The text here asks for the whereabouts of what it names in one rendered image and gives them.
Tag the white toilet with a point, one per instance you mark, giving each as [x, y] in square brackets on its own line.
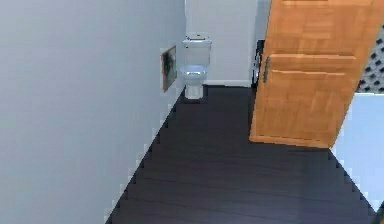
[194, 71]

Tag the black object behind door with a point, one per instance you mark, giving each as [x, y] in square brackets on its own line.
[257, 63]

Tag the orange wooden room door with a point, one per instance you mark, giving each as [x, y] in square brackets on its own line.
[310, 83]

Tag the white black-dotted panel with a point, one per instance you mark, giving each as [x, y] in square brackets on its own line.
[373, 71]

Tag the framed wall picture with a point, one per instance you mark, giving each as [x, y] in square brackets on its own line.
[169, 68]

